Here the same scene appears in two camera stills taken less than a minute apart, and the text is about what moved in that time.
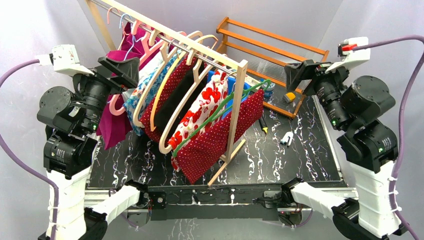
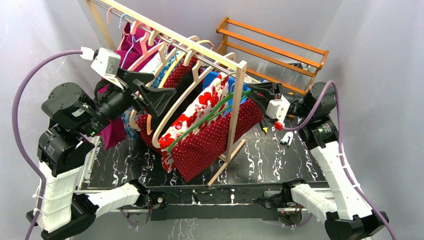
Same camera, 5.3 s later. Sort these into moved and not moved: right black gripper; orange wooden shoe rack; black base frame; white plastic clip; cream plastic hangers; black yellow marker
Moved: right black gripper; cream plastic hangers
Not moved: black yellow marker; orange wooden shoe rack; white plastic clip; black base frame
